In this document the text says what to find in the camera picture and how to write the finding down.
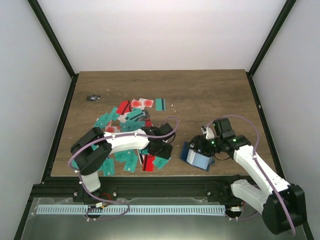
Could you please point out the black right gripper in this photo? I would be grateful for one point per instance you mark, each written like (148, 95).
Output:
(200, 145)

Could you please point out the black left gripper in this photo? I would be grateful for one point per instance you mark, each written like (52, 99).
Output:
(165, 154)

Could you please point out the red card black stripe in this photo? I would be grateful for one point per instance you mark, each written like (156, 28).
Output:
(148, 165)

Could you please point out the blue card holder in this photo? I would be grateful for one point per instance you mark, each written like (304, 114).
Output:
(196, 159)

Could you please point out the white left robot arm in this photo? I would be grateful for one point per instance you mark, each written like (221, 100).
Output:
(93, 148)

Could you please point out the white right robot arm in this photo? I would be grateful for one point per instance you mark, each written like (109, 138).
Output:
(282, 205)

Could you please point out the teal VIP card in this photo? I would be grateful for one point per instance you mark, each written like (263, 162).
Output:
(108, 167)
(160, 162)
(131, 163)

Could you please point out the teal card black stripe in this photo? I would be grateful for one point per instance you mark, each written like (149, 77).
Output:
(160, 104)

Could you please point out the white red blotch card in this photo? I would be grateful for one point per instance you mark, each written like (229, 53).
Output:
(142, 103)

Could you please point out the red black striped card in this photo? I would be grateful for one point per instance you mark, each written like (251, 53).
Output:
(124, 107)

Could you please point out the light blue slotted strip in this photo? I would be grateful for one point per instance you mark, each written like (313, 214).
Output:
(206, 210)

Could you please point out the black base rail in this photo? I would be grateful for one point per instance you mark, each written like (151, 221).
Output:
(212, 188)

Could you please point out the black frame post right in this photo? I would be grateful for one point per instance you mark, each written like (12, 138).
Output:
(280, 20)

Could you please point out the black frame post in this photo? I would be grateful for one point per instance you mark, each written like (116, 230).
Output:
(41, 17)
(280, 20)

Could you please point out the black frame post left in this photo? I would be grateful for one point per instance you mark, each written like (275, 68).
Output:
(41, 17)

